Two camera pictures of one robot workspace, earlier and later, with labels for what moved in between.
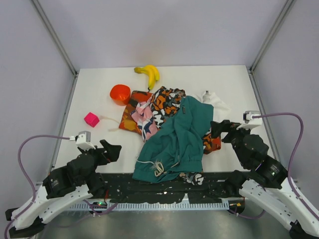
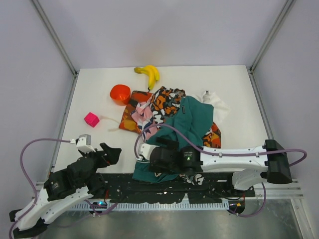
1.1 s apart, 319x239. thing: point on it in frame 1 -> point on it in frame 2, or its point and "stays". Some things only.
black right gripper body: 230,130 -> 154,161
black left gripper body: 101,154 stays
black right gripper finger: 217,128 -> 171,143
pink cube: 91,119 stays
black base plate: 123,186 stays
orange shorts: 211,144 stays
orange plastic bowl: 121,94 stays
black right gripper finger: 230,138 -> 163,170
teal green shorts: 174,148 stays
